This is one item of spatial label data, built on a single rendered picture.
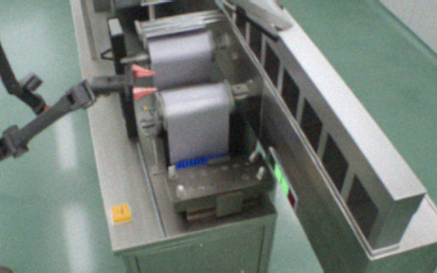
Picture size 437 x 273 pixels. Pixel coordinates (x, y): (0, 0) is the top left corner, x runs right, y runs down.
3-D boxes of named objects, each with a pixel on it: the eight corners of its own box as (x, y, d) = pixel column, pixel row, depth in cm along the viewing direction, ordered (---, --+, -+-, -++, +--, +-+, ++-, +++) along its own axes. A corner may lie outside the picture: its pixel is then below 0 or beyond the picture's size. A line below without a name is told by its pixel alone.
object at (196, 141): (171, 164, 198) (167, 129, 184) (227, 152, 200) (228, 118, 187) (171, 165, 197) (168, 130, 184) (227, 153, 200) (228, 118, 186)
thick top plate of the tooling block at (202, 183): (164, 182, 198) (163, 172, 194) (260, 161, 203) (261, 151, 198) (173, 212, 187) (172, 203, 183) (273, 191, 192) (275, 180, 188)
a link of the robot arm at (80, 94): (9, 160, 178) (-3, 134, 178) (20, 156, 183) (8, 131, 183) (89, 106, 157) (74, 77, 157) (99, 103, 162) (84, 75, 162)
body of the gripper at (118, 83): (132, 100, 164) (110, 101, 163) (131, 72, 166) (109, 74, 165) (131, 94, 157) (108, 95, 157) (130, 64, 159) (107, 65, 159)
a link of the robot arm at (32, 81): (2, 81, 201) (8, 91, 196) (20, 61, 200) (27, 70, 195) (21, 95, 211) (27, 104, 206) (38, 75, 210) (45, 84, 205)
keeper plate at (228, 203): (215, 213, 194) (215, 194, 186) (240, 208, 195) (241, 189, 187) (217, 218, 192) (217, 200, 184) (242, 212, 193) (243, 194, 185)
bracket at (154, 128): (150, 168, 213) (142, 114, 191) (164, 165, 214) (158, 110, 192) (152, 176, 210) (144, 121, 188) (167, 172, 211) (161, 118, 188)
